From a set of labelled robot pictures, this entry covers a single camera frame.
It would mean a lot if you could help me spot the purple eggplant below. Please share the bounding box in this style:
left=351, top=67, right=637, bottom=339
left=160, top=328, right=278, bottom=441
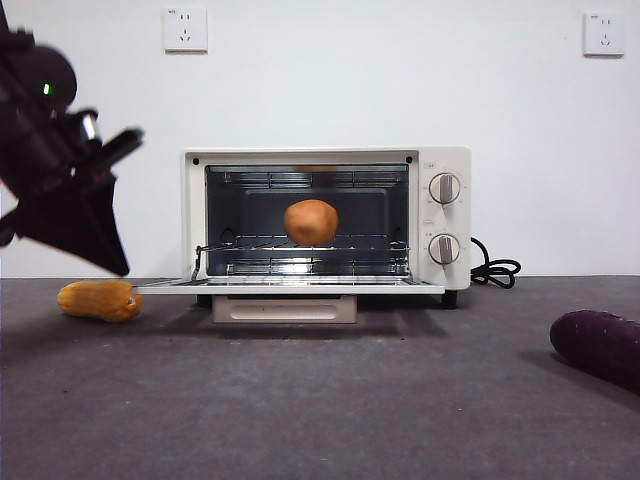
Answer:
left=549, top=309, right=640, bottom=396

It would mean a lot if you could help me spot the brown potato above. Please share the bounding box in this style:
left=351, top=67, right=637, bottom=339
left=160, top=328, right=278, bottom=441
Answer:
left=283, top=198, right=340, bottom=246

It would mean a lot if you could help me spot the cream Toshiba toaster oven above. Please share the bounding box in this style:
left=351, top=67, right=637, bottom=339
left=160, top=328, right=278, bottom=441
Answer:
left=182, top=145, right=472, bottom=311

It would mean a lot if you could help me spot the beige oven knob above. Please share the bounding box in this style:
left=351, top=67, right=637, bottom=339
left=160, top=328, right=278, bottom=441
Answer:
left=428, top=233, right=461, bottom=266
left=429, top=172, right=462, bottom=205

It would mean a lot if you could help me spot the metal wire oven rack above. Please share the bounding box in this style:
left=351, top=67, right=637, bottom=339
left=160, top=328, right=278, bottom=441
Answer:
left=192, top=234, right=412, bottom=281

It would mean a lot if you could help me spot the white wall socket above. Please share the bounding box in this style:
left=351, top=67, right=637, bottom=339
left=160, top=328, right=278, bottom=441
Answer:
left=582, top=12, right=626, bottom=58
left=164, top=6, right=209, bottom=55

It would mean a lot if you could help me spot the black oven power cable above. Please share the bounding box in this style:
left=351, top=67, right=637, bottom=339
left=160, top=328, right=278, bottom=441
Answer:
left=469, top=237, right=522, bottom=291

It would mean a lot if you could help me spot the yellow corn cob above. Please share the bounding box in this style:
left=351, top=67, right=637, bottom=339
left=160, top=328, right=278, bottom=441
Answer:
left=56, top=280, right=144, bottom=324

